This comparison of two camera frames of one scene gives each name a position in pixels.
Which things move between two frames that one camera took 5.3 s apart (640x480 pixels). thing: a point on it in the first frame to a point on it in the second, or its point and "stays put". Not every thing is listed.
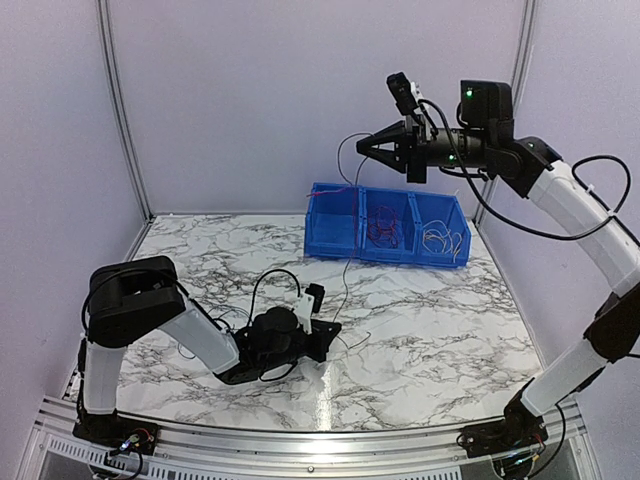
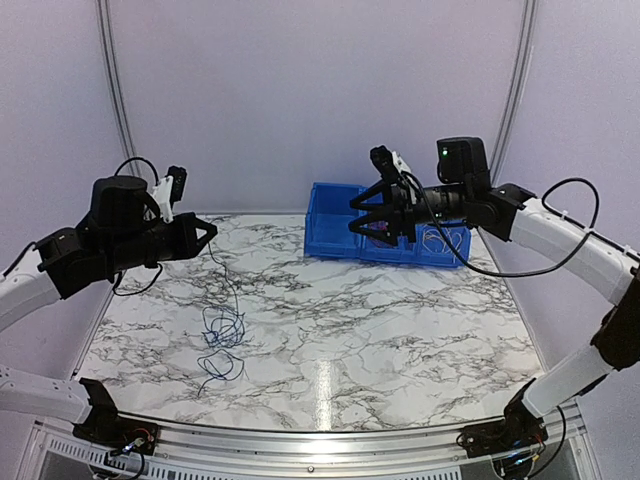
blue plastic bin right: (442, 233) stays put
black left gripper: (323, 338) to (187, 246)
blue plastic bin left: (335, 221) stays put
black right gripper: (400, 158) to (397, 204)
